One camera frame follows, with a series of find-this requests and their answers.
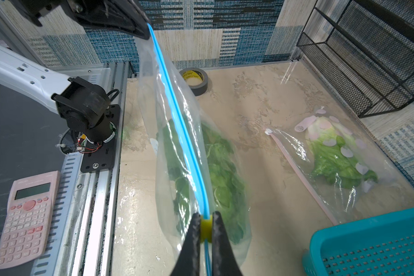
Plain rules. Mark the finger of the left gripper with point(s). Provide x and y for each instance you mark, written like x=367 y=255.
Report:
x=115 y=15

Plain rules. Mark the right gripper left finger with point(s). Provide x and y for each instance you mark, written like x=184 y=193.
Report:
x=188 y=262

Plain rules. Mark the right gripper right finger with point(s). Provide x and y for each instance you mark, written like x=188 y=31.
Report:
x=223 y=259

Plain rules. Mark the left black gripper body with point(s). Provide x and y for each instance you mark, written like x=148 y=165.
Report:
x=33 y=10

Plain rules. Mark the blue-zip clear bag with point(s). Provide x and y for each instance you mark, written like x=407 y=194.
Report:
x=164 y=95

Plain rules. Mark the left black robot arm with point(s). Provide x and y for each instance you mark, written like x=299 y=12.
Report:
x=88 y=109

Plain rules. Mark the left chinese cabbage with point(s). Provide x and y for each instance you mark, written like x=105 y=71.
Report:
x=183 y=199

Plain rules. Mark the chinese cabbage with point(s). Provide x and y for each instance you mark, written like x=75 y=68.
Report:
x=183 y=199
x=229 y=190

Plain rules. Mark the right chinese cabbage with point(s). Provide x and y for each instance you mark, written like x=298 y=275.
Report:
x=229 y=190

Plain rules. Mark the cabbage in dotted bag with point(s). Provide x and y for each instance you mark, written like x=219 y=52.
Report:
x=337 y=157

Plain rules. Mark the pink-zip dotted bag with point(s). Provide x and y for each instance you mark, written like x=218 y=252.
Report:
x=339 y=205

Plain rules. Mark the grey tape roll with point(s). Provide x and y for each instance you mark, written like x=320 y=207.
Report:
x=196 y=79

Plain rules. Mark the pink calculator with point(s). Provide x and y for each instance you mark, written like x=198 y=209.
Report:
x=28 y=220

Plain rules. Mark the teal plastic basket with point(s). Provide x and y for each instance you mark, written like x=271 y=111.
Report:
x=376 y=246

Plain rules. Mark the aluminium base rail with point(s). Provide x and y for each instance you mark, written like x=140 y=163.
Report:
x=80 y=242

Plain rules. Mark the black wire shelf rack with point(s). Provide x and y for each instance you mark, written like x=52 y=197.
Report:
x=365 y=51

